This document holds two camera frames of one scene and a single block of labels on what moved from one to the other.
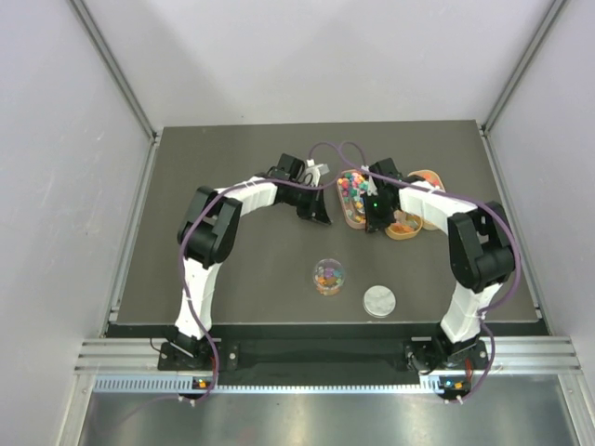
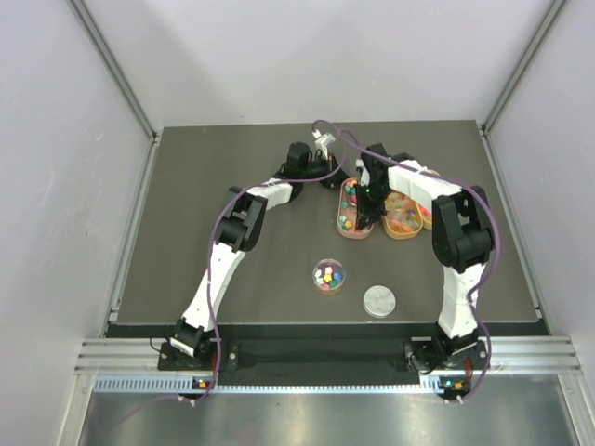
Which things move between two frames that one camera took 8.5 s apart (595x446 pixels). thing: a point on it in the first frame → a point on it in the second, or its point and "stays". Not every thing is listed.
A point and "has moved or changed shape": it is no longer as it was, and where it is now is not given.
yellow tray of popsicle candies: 403,226 stays
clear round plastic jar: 328,276 stays
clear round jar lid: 379,301 stays
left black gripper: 311,204 → 326,168
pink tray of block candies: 351,186 has moved or changed shape
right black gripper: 375,223 → 366,215
